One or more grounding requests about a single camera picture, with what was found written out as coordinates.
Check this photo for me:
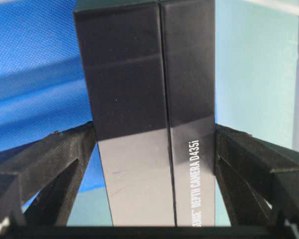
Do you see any clear plastic storage case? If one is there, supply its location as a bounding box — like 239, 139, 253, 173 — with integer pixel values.
64, 0, 299, 227

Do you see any black RealSense box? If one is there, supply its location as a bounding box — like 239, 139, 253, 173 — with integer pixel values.
73, 0, 215, 227

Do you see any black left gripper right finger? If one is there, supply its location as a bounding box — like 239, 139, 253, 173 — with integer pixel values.
215, 124, 299, 231

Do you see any blue liner sheet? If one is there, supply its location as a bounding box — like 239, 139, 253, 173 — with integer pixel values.
0, 0, 110, 195

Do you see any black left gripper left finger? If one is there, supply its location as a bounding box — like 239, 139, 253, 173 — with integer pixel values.
0, 122, 96, 226

